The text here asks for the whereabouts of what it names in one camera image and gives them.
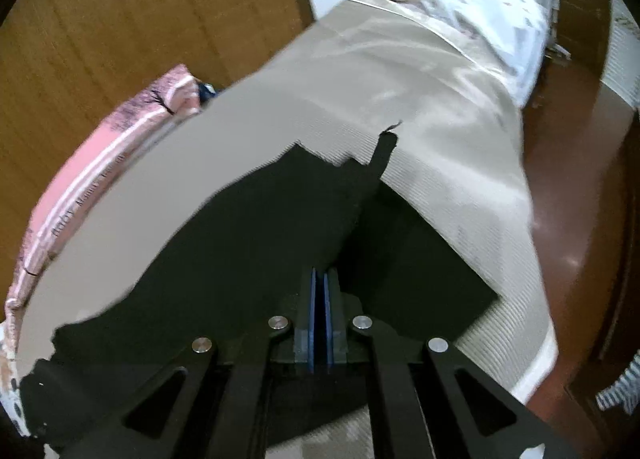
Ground white ribbed panel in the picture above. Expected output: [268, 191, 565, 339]
[602, 0, 640, 112]

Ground beige textured bed mattress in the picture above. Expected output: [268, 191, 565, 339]
[10, 22, 560, 459]

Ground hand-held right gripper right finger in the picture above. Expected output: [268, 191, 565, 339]
[323, 269, 573, 459]

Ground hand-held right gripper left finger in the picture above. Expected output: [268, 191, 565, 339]
[67, 266, 318, 459]

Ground metal bracket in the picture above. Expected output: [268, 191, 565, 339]
[541, 0, 572, 61]

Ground beige satin cloth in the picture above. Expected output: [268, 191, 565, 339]
[317, 0, 532, 200]

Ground striped cloth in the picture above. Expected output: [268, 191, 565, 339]
[594, 351, 640, 414]

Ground black pants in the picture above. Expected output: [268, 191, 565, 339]
[19, 132, 501, 440]

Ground pink printed blanket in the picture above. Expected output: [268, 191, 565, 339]
[0, 64, 222, 437]

